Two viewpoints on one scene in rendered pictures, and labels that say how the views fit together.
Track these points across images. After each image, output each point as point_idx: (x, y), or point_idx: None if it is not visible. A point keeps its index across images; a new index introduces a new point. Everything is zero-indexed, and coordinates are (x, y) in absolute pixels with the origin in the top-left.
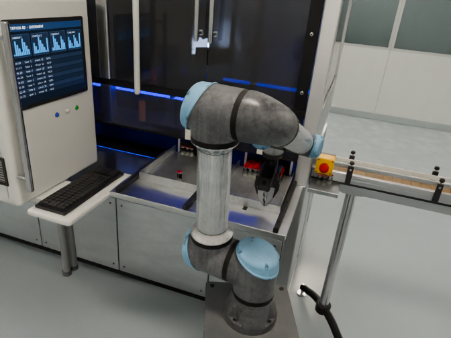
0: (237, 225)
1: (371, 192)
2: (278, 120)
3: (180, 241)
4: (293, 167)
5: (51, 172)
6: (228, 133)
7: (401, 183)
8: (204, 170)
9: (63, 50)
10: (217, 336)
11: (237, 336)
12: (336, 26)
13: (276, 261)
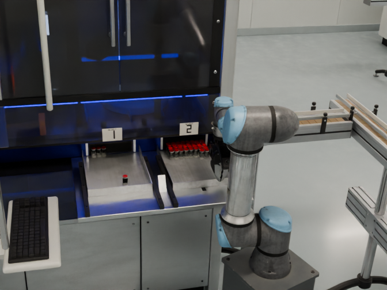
0: (213, 205)
1: None
2: (296, 122)
3: (106, 248)
4: (208, 138)
5: None
6: (268, 140)
7: None
8: (244, 170)
9: None
10: (264, 287)
11: (276, 281)
12: (238, 12)
13: (291, 217)
